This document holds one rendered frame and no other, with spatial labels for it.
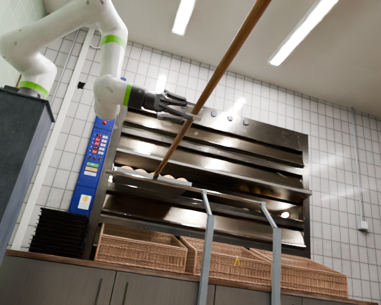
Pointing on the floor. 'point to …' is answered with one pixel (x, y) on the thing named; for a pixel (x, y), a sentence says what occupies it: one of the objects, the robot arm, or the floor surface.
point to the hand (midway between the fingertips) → (193, 112)
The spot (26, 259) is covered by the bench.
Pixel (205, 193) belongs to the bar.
